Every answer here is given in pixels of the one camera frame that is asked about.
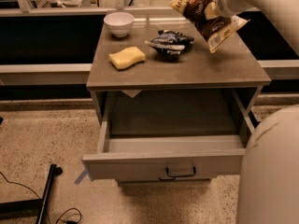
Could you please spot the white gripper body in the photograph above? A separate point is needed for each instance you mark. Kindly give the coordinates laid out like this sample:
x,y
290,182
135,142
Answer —
x,y
224,3

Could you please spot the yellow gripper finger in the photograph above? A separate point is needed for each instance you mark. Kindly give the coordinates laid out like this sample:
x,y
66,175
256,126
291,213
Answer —
x,y
211,11

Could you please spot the brown chip bag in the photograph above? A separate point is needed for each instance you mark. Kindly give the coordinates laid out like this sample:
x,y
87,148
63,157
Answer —
x,y
214,31

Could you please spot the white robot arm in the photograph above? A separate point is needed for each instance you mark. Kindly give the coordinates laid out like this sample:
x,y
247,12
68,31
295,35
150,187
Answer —
x,y
269,179

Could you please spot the dark blue chip bag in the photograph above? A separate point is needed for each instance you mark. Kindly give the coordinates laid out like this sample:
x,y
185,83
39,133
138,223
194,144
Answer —
x,y
170,43

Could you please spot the grey cabinet with counter top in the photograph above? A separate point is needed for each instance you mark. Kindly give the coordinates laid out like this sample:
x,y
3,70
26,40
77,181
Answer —
x,y
231,66

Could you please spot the open grey top drawer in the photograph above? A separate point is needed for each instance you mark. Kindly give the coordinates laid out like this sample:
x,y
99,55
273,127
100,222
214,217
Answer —
x,y
141,136

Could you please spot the white bowl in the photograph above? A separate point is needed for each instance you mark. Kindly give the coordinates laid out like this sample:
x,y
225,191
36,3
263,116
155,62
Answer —
x,y
119,23

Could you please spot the yellow sponge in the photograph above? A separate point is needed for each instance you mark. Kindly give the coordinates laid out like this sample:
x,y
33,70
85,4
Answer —
x,y
127,57

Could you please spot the blue floor tape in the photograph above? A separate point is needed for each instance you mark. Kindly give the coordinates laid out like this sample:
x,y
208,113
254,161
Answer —
x,y
82,176

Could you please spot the black stand base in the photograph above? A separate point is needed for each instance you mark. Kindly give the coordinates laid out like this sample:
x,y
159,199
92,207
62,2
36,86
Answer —
x,y
35,207

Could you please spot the black drawer handle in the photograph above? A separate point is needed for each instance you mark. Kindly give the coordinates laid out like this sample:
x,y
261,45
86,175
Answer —
x,y
170,176

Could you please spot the metal railing frame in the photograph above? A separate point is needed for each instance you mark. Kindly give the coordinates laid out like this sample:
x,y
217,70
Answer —
x,y
93,3

